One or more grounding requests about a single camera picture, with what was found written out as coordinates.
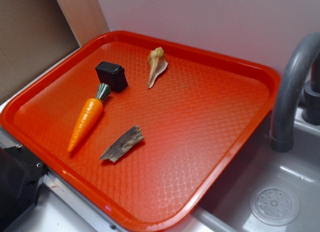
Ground brown cardboard panel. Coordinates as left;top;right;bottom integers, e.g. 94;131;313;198
0;0;79;103

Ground orange toy carrot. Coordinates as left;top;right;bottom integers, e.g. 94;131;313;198
67;83;111;152

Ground grey toy faucet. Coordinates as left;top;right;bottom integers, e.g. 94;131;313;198
269;32;320;152

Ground black plastic box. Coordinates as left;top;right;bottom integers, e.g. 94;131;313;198
95;61;128;92

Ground tan conch seashell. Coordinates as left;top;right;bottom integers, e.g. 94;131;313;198
147;47;168;89

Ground red plastic tray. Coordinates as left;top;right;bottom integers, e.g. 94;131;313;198
0;31;280;232

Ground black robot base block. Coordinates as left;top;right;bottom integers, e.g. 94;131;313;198
0;146;47;232

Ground brown wood chip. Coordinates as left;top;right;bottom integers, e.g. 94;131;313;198
99;125;144;163

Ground dark grey faucet handle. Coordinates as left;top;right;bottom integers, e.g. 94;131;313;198
302;55;320;125

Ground grey toy sink basin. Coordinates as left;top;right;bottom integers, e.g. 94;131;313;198
192;112;320;232

